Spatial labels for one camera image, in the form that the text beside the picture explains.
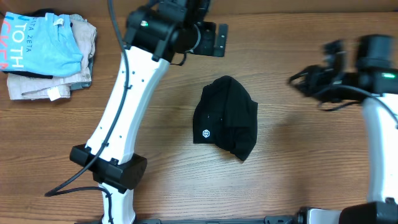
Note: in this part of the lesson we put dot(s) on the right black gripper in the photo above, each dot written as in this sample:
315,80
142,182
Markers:
308,83

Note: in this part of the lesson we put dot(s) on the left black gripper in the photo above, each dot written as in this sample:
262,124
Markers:
207,30

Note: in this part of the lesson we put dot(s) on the black polo shirt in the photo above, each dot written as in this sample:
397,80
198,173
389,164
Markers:
226,116

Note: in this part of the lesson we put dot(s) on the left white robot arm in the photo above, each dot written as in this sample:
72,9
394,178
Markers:
154,34

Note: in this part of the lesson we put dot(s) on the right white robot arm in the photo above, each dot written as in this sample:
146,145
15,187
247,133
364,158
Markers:
373,86

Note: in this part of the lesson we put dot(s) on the grey folded garment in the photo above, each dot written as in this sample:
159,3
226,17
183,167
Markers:
82,85

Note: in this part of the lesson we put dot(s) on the light blue printed t-shirt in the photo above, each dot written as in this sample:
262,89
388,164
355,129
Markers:
42,45

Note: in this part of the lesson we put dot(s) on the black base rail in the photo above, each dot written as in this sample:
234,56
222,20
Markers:
214,221

